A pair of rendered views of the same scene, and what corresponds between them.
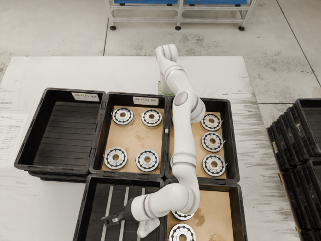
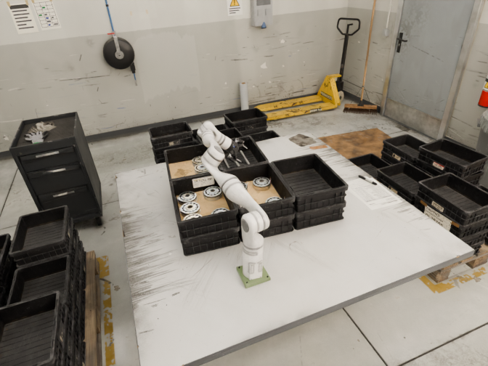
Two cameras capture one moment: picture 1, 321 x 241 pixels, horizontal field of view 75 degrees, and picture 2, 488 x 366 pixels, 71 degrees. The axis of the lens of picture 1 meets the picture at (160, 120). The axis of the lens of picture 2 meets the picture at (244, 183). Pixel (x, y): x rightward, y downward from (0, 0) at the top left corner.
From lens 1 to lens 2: 1.91 m
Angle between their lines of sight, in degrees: 86
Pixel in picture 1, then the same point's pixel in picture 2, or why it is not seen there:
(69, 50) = not seen: outside the picture
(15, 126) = (369, 200)
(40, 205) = not seen: hidden behind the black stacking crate
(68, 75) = (382, 251)
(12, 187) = not seen: hidden behind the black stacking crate
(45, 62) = (428, 256)
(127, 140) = (261, 196)
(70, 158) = (294, 179)
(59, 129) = (319, 187)
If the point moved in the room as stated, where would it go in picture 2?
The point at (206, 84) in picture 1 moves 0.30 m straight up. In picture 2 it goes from (204, 299) to (194, 248)
